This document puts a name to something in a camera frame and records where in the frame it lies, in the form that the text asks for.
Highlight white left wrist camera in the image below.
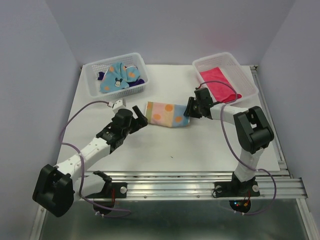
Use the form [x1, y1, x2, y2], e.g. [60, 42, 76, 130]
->
[108, 98, 127, 114]

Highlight blue dotted cartoon towel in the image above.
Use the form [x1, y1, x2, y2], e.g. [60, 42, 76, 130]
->
[99, 62, 141, 94]

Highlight white empty plastic basket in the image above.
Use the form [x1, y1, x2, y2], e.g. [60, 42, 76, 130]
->
[192, 52, 261, 108]

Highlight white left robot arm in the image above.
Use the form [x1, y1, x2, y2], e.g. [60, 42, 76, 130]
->
[32, 105, 148, 217]

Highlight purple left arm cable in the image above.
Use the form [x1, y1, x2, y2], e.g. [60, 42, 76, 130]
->
[59, 100, 132, 218]

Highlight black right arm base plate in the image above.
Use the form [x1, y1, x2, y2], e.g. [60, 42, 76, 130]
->
[212, 181, 261, 199]

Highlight pink microfiber towel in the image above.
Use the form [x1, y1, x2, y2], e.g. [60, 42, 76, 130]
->
[200, 67, 242, 103]

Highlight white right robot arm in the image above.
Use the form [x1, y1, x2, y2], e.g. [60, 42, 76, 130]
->
[184, 88, 274, 198]

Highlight purple towel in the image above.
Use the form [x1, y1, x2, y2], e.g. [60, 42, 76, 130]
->
[97, 71, 145, 87]

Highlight orange dotted cartoon towel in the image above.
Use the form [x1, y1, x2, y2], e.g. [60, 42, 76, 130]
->
[145, 101, 190, 128]

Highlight aluminium rail frame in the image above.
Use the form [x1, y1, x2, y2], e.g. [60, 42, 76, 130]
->
[29, 64, 316, 240]

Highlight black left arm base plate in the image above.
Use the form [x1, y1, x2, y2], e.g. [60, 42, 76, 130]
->
[85, 182, 128, 199]

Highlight white basket with towels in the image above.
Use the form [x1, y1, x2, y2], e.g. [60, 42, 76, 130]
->
[82, 52, 149, 100]

